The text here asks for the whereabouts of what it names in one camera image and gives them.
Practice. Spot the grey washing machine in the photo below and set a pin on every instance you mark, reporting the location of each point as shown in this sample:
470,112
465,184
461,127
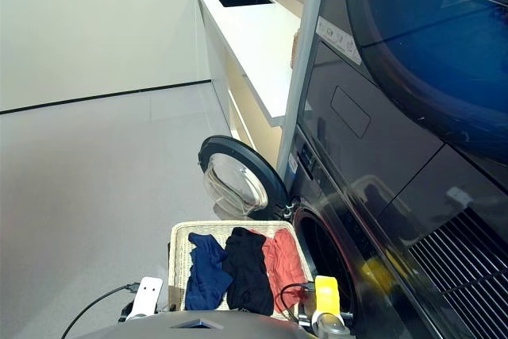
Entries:
357,204

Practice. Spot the blue garment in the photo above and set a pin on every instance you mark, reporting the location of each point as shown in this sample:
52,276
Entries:
206,271

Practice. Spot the blue white energy label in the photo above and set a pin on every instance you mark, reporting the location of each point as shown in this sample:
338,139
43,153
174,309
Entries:
293,164

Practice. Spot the white counter cabinet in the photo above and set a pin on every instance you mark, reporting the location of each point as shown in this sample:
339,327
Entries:
254,37

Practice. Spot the red garment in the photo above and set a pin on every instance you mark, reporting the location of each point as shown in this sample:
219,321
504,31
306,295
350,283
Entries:
283,259

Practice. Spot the brown woven object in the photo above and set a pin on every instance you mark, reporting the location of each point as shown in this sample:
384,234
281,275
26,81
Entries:
295,49

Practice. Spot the black garment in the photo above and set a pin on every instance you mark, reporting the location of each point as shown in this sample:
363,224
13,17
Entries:
246,271

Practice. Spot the round washing machine door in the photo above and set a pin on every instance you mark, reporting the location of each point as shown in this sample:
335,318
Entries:
254,156

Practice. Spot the pale woven basket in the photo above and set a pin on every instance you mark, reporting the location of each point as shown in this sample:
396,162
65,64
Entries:
178,251

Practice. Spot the silver robot torso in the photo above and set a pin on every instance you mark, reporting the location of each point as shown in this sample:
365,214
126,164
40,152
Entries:
158,327

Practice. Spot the round dark dryer door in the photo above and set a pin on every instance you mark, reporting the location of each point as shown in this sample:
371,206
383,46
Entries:
436,37

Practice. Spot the white dryer sticker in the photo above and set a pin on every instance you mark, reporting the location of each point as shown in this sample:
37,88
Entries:
337,37

